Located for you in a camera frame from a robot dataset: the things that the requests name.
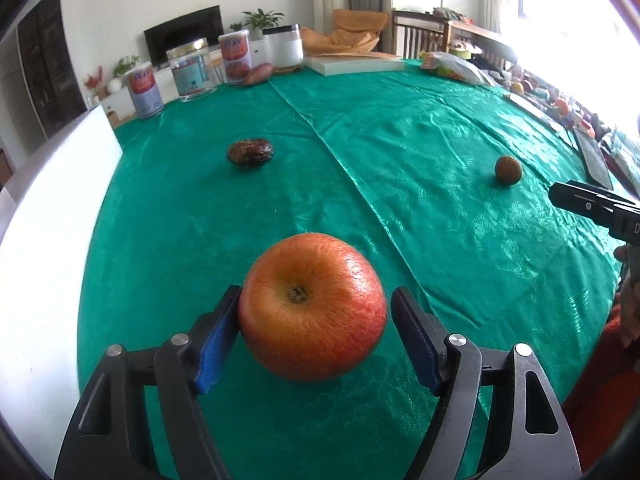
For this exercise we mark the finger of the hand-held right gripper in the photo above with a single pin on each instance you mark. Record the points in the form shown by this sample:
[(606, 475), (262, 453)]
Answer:
[(585, 200), (626, 222)]

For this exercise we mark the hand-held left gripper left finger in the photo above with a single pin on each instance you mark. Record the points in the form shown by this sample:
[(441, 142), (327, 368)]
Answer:
[(216, 350)]

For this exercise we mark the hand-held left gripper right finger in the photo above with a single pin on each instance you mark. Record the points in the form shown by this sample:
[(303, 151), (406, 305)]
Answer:
[(422, 350)]

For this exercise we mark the red apple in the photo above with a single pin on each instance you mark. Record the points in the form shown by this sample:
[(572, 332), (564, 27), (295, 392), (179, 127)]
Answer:
[(312, 307)]

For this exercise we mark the person's right hand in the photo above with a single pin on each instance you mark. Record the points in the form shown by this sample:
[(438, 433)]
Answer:
[(631, 310)]

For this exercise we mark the dark tablet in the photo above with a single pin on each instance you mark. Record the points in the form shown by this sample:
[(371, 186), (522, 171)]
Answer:
[(594, 157)]

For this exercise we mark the dark brownish orange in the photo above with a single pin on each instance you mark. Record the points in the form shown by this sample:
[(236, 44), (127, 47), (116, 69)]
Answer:
[(508, 170)]

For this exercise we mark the person's red clothing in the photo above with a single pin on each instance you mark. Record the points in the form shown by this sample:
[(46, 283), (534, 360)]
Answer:
[(600, 395)]

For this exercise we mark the green patterned tablecloth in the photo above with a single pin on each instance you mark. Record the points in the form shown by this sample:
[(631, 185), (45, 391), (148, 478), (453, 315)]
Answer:
[(400, 170)]

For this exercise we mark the colourful snack bag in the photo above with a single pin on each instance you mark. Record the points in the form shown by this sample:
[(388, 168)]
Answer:
[(455, 66)]

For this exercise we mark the white foam board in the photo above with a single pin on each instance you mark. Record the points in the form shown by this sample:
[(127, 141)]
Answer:
[(45, 270)]

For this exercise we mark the dark wrinkled fruit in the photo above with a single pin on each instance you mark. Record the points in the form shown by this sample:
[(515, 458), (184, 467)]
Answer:
[(250, 151)]

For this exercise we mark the wooden chair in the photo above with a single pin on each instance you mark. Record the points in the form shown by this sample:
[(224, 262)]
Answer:
[(417, 35)]

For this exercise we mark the flat white box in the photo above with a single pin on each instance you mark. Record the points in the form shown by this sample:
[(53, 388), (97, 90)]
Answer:
[(355, 64)]

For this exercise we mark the white can with red label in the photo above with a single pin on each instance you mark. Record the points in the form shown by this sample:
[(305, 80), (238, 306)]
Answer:
[(144, 91)]

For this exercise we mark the clear jar with blue label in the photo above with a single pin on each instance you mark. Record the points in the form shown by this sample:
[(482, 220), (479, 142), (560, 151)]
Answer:
[(191, 72)]

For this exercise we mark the reddish sweet potato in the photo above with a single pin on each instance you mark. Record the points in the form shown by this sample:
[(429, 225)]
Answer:
[(258, 73)]

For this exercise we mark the orange beanbag cushion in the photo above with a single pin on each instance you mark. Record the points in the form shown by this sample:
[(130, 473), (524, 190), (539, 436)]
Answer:
[(350, 30)]

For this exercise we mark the orange-labelled can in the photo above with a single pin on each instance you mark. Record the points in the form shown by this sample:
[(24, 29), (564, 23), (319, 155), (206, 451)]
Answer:
[(235, 59)]

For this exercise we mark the red flowers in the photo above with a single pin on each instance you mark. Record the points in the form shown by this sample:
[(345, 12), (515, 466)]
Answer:
[(94, 79)]

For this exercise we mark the small green plant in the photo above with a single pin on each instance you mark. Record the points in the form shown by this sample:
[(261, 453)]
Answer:
[(125, 66)]

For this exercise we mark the white jar with black lid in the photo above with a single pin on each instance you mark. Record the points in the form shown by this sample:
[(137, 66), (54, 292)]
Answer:
[(283, 47)]

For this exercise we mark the black television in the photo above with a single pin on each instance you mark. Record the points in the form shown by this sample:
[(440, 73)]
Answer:
[(182, 32)]

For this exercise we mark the dark display cabinet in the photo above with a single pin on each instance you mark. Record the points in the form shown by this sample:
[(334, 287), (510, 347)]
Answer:
[(50, 75)]

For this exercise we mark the leafy potted plant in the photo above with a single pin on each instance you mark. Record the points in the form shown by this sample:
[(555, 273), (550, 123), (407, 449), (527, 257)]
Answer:
[(261, 19)]

